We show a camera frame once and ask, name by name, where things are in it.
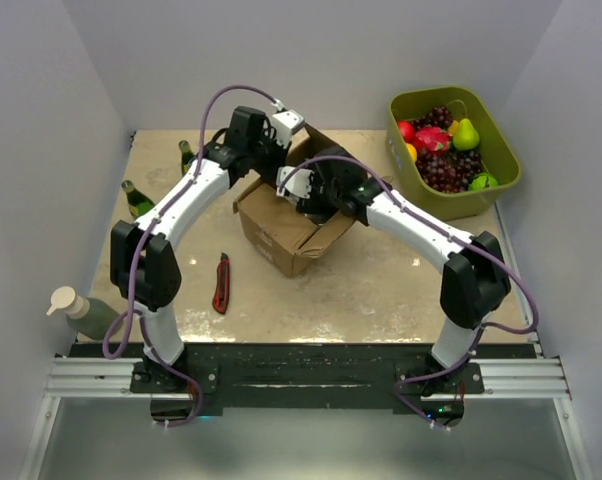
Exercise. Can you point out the green glass bottle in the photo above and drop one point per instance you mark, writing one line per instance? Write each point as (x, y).
(138, 203)
(187, 156)

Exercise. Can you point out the far green glass bottle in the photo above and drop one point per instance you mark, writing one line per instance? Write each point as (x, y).
(187, 156)

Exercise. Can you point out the green plastic fruit bin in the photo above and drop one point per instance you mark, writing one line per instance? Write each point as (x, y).
(497, 157)

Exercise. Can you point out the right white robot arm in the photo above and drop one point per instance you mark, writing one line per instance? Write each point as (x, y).
(474, 278)

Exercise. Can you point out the green pear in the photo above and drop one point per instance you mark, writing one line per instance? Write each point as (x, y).
(466, 137)

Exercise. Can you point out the green round fruit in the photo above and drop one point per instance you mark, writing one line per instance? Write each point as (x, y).
(483, 181)

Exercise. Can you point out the dark grape bunch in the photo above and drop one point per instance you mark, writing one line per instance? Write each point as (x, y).
(439, 116)
(449, 172)

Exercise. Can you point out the near green glass bottle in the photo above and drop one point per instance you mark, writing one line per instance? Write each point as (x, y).
(138, 203)

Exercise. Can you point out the pink dragon fruit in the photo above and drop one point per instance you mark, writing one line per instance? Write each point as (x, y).
(432, 139)

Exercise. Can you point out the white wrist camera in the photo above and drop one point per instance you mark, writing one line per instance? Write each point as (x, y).
(286, 122)
(294, 182)

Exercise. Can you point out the upper dark grape bunch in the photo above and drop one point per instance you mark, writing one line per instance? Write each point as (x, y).
(439, 116)

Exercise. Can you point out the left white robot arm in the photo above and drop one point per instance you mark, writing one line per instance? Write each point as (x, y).
(143, 264)

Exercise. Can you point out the beige pump dispenser bottle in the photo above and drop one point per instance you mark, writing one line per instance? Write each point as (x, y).
(91, 317)

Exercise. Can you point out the orange fruit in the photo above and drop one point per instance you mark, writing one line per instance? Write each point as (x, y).
(412, 151)

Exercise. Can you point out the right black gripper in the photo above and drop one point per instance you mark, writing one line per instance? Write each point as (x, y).
(313, 204)

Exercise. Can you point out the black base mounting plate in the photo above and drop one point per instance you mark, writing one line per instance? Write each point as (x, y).
(212, 378)

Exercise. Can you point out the red black utility knife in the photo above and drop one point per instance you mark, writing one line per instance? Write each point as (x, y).
(220, 301)

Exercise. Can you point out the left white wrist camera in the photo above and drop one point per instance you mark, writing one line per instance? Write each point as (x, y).
(286, 122)

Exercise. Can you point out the brown cardboard express box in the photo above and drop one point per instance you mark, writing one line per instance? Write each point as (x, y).
(286, 238)

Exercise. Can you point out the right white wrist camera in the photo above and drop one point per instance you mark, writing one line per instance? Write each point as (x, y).
(294, 182)

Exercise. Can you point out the lower dark grape bunch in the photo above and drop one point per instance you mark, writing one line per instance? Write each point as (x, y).
(449, 172)

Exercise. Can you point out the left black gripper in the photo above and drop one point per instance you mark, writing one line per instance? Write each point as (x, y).
(268, 135)

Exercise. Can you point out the red apple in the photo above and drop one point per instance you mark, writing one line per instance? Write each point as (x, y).
(407, 130)

